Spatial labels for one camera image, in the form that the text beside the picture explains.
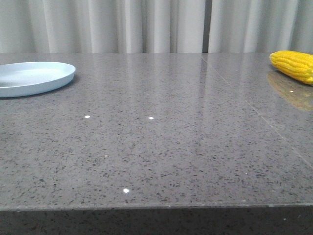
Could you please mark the yellow corn cob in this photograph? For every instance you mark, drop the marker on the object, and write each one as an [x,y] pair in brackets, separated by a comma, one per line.
[296,65]

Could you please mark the white pleated curtain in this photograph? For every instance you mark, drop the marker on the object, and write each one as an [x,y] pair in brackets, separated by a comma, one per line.
[155,26]

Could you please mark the light blue round plate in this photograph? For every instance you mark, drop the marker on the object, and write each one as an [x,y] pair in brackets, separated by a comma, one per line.
[30,78]

